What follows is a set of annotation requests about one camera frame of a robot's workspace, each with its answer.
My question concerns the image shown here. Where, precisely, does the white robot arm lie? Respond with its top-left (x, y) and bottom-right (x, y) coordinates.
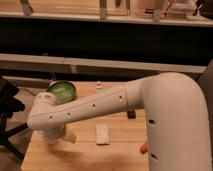
top-left (27, 72), bottom-right (213, 171)

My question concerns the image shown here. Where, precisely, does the white sponge block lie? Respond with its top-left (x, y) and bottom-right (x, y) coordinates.
top-left (96, 124), bottom-right (110, 145)

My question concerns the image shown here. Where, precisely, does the green bowl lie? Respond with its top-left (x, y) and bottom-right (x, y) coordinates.
top-left (47, 81), bottom-right (76, 104)

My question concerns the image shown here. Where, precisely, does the white small bottle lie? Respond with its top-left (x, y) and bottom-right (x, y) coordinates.
top-left (96, 81), bottom-right (102, 90)

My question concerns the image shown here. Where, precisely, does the black remote control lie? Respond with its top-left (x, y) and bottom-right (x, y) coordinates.
top-left (127, 110), bottom-right (136, 119)

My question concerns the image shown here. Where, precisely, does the black tripod stand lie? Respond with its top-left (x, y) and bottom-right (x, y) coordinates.
top-left (0, 76), bottom-right (28, 160)

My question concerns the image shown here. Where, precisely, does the orange carrot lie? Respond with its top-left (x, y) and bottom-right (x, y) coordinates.
top-left (140, 142), bottom-right (148, 154)

